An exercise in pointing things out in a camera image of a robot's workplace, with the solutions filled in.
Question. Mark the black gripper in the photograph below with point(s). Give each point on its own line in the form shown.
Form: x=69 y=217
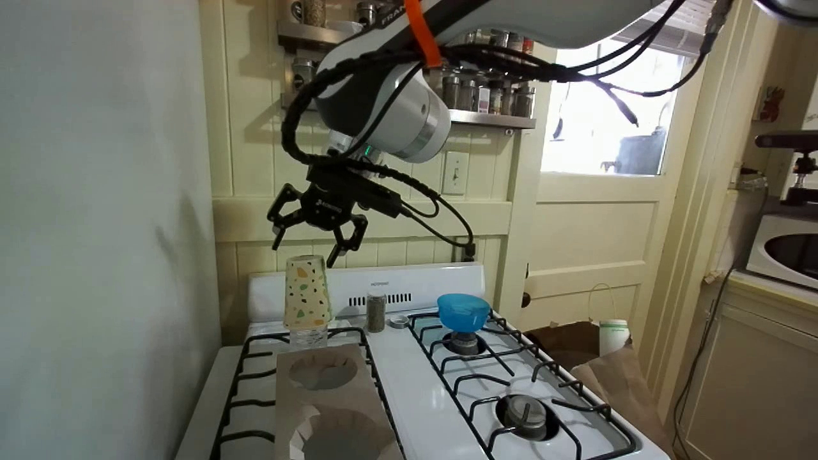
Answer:
x=328 y=196

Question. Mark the blue plastic bowl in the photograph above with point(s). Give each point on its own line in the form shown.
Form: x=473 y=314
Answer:
x=464 y=314

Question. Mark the white gas stove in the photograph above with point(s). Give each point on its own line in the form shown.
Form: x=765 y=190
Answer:
x=416 y=392

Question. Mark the white cup with green stripe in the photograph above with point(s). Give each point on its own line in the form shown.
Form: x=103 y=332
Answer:
x=612 y=337

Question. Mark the small metal shaker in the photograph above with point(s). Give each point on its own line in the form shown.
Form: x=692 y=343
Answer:
x=375 y=314

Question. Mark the black burner grate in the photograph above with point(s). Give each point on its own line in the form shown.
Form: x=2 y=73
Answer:
x=501 y=366
x=230 y=374

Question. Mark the metal burner cap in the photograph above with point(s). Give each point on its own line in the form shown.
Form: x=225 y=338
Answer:
x=464 y=343
x=525 y=415

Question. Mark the glass spice jar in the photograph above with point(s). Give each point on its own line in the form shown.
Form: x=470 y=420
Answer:
x=484 y=96
x=451 y=90
x=521 y=100
x=501 y=99
x=466 y=93

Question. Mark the white refrigerator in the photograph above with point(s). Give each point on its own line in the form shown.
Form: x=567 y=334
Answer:
x=103 y=257

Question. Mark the cream panel door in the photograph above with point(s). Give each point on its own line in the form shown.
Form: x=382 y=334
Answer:
x=595 y=238

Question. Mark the white microwave oven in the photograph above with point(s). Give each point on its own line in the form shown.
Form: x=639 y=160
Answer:
x=782 y=251

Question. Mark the cream kitchen cabinet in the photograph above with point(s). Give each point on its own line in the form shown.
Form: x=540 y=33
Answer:
x=756 y=384

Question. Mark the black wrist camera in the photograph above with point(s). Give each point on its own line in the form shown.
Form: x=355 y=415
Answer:
x=379 y=196

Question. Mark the cream light switch plate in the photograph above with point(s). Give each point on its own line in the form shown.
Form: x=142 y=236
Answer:
x=457 y=178

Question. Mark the wall power outlet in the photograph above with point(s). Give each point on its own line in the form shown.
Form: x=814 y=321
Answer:
x=467 y=251

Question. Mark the black camera on stand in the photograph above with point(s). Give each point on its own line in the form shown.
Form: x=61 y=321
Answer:
x=796 y=142

